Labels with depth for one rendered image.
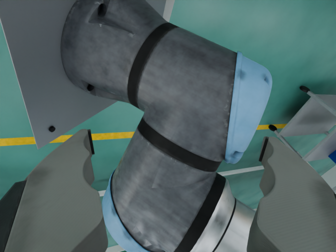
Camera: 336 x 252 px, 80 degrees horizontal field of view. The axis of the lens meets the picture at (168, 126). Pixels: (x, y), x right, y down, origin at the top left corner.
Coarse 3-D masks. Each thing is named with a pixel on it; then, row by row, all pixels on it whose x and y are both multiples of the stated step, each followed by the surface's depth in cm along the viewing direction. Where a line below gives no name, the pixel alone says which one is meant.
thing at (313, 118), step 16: (320, 96) 200; (304, 112) 213; (320, 112) 224; (272, 128) 239; (288, 128) 227; (304, 128) 240; (320, 128) 254; (288, 144) 223; (320, 144) 192; (304, 160) 210
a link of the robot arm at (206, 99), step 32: (160, 64) 21; (192, 64) 20; (224, 64) 20; (256, 64) 21; (160, 96) 22; (192, 96) 20; (224, 96) 19; (256, 96) 19; (160, 128) 21; (192, 128) 20; (224, 128) 20; (192, 160) 21; (224, 160) 23
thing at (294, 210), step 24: (264, 144) 11; (264, 168) 10; (288, 168) 9; (312, 168) 9; (264, 192) 9; (288, 192) 8; (312, 192) 8; (264, 216) 7; (288, 216) 7; (312, 216) 7; (264, 240) 6; (288, 240) 6; (312, 240) 6
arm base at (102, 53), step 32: (96, 0) 22; (128, 0) 23; (64, 32) 22; (96, 32) 22; (128, 32) 22; (160, 32) 22; (64, 64) 24; (96, 64) 23; (128, 64) 22; (128, 96) 24
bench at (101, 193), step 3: (99, 192) 201; (102, 192) 202; (99, 195) 201; (102, 195) 203; (111, 246) 167; (114, 246) 168; (117, 246) 168; (120, 246) 169; (108, 249) 165; (111, 249) 166; (114, 249) 166; (117, 249) 167; (120, 249) 167; (123, 249) 168
